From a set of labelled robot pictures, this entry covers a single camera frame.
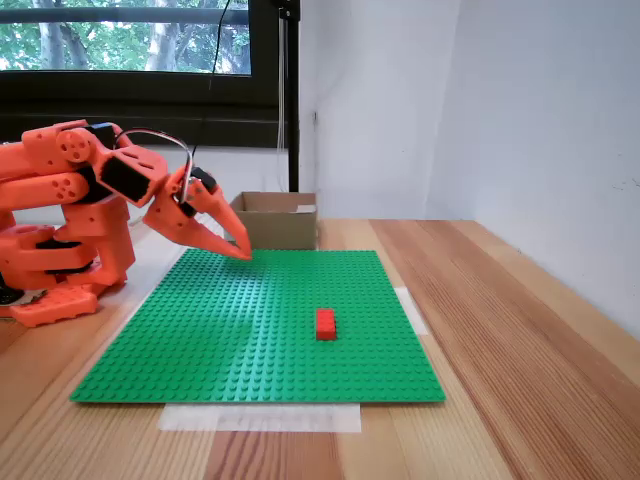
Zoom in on cardboard box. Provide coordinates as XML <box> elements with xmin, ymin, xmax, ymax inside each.
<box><xmin>227</xmin><ymin>191</ymin><xmax>320</xmax><ymax>251</ymax></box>

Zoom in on green lego baseplate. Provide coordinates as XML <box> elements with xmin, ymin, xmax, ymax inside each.
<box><xmin>69</xmin><ymin>248</ymin><xmax>447</xmax><ymax>405</ymax></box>

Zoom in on red lego block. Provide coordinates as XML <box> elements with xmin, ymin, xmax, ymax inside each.
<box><xmin>315</xmin><ymin>308</ymin><xmax>338</xmax><ymax>342</ymax></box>

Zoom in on black table clamp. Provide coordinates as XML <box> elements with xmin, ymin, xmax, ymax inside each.
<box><xmin>0</xmin><ymin>280</ymin><xmax>31</xmax><ymax>307</ymax></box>

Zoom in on white masking tape strip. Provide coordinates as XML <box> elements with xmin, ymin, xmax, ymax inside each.
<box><xmin>394</xmin><ymin>287</ymin><xmax>429</xmax><ymax>336</ymax></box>
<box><xmin>158</xmin><ymin>403</ymin><xmax>362</xmax><ymax>434</ymax></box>

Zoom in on black window frame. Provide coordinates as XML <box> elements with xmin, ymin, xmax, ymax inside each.
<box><xmin>0</xmin><ymin>0</ymin><xmax>301</xmax><ymax>149</ymax></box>

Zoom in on black camera stand pole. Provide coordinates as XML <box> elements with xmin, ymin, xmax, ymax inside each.
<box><xmin>272</xmin><ymin>0</ymin><xmax>302</xmax><ymax>194</ymax></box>

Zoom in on black hanging cable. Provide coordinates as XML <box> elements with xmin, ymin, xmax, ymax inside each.
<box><xmin>190</xmin><ymin>0</ymin><xmax>232</xmax><ymax>161</ymax></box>

